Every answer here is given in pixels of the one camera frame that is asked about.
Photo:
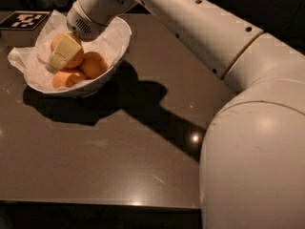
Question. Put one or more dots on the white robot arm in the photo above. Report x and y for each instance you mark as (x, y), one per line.
(252, 163)

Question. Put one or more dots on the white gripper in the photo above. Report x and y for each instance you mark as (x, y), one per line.
(79, 23)

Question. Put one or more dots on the black white marker tag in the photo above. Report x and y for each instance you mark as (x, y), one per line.
(22, 20)

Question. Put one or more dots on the white paper liner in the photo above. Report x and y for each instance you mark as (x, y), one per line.
(108, 38)

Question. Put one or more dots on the white bowl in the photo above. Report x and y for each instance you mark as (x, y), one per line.
(108, 70)

